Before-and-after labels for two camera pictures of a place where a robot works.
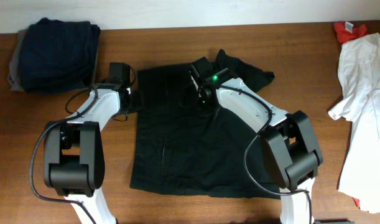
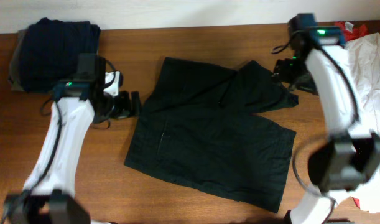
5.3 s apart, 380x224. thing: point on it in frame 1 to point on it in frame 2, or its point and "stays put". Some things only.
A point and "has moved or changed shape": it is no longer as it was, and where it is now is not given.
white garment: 363,69 stays put
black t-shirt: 183,146 has moved or changed shape
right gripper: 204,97 to 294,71
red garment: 346,32 stays put
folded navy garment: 57,55 stays put
